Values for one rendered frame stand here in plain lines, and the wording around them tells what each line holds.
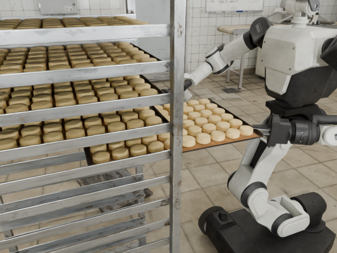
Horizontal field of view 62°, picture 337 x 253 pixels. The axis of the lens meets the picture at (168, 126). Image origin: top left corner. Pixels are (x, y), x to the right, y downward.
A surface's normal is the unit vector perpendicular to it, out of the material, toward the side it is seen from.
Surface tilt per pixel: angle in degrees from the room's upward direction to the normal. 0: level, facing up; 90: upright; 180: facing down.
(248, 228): 0
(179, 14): 90
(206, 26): 90
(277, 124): 90
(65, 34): 90
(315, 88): 101
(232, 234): 0
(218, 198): 0
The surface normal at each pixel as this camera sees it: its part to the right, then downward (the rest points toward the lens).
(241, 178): -0.79, -0.35
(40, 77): 0.36, 0.40
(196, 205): 0.00, -0.90
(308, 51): -0.40, 0.32
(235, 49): -0.47, 0.57
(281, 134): -0.15, 0.42
